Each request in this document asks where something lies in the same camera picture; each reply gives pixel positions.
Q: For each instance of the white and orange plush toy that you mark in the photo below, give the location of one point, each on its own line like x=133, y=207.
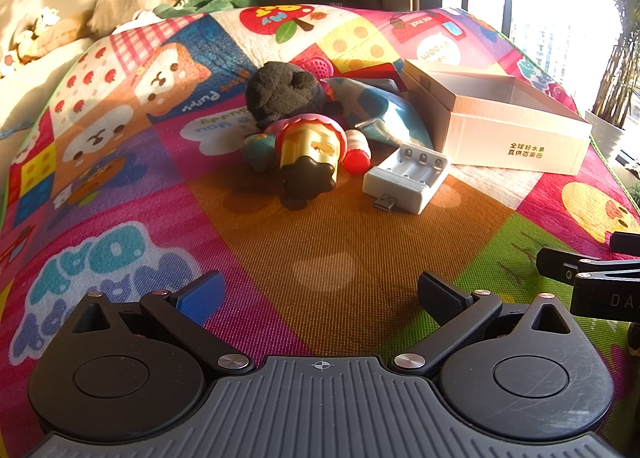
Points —
x=47, y=18

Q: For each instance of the colourful cartoon play mat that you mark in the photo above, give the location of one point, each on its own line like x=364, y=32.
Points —
x=325, y=238

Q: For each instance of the beige pillow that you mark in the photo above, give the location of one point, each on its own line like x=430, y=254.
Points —
x=130, y=1

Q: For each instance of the red card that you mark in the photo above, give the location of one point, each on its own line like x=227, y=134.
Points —
x=370, y=72

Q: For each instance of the white cardboard box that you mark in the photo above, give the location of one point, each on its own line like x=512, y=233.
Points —
x=500, y=143

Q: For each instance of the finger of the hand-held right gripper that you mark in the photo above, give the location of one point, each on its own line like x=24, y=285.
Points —
x=627, y=244
x=560, y=260

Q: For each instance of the small bottle with red cap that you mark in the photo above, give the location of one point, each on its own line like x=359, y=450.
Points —
x=356, y=158

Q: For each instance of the tan pillow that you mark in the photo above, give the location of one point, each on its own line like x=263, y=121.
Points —
x=60, y=36

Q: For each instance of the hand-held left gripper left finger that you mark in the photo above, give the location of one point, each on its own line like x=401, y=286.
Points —
x=200, y=299

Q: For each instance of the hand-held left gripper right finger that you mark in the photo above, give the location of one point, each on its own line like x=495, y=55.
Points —
x=440, y=299

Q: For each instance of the potted bamboo plant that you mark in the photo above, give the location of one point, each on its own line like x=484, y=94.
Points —
x=620, y=78

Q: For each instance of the blue and white packet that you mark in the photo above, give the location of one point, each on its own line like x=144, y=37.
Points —
x=390, y=113

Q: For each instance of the black plush toy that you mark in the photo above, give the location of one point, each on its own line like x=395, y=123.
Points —
x=280, y=93

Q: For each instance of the white battery charger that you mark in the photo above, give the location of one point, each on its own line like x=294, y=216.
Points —
x=400, y=183

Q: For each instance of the pink plastic basket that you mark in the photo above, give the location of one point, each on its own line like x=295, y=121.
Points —
x=317, y=67

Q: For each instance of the beige bedding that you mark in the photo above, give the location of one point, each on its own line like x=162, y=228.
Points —
x=30, y=98

